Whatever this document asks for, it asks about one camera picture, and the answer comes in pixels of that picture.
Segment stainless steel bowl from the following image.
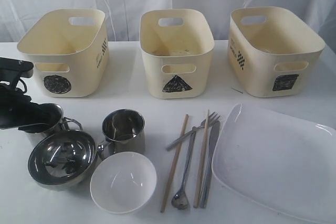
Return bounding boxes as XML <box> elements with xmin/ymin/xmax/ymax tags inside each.
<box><xmin>27</xmin><ymin>130</ymin><xmax>98</xmax><ymax>191</ymax></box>

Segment wooden chopstick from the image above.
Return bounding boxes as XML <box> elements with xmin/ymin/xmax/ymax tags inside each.
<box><xmin>160</xmin><ymin>114</ymin><xmax>189</xmax><ymax>213</ymax></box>
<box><xmin>193</xmin><ymin>110</ymin><xmax>209</xmax><ymax>208</ymax></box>

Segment right wooden chopstick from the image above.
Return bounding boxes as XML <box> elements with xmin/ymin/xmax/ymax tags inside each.
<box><xmin>193</xmin><ymin>110</ymin><xmax>209</xmax><ymax>208</ymax></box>

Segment white ceramic bowl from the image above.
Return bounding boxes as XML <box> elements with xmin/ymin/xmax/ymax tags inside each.
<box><xmin>90</xmin><ymin>152</ymin><xmax>157</xmax><ymax>215</ymax></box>

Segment steel fork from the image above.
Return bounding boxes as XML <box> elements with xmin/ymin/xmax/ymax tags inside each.
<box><xmin>165</xmin><ymin>112</ymin><xmax>221</xmax><ymax>151</ymax></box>

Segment cream bin with triangle mark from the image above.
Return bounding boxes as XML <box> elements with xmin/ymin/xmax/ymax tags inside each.
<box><xmin>139</xmin><ymin>9</ymin><xmax>215</xmax><ymax>99</ymax></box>

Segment left wooden chopstick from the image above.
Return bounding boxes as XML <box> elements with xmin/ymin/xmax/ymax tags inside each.
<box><xmin>160</xmin><ymin>114</ymin><xmax>189</xmax><ymax>213</ymax></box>

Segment steel table knife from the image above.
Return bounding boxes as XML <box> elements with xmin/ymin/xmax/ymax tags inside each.
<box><xmin>200</xmin><ymin>121</ymin><xmax>221</xmax><ymax>209</ymax></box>

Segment long steel spoon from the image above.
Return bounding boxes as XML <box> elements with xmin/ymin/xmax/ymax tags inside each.
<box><xmin>171</xmin><ymin>132</ymin><xmax>196</xmax><ymax>210</ymax></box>

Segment cream bin with circle mark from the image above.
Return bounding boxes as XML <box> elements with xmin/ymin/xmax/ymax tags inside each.
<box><xmin>17</xmin><ymin>9</ymin><xmax>109</xmax><ymax>98</ymax></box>

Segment cream bin with square mark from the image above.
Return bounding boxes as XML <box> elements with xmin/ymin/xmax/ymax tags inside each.
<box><xmin>227</xmin><ymin>6</ymin><xmax>325</xmax><ymax>98</ymax></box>

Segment white rectangular plate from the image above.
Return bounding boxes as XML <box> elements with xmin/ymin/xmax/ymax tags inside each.
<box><xmin>212</xmin><ymin>104</ymin><xmax>335</xmax><ymax>223</ymax></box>

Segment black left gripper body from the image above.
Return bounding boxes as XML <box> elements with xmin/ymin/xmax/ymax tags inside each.
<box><xmin>1</xmin><ymin>57</ymin><xmax>34</xmax><ymax>123</ymax></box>

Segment steel mug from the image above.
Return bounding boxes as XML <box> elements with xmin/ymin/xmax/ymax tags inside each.
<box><xmin>97</xmin><ymin>109</ymin><xmax>145</xmax><ymax>160</ymax></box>
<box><xmin>24</xmin><ymin>103</ymin><xmax>83</xmax><ymax>147</ymax></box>

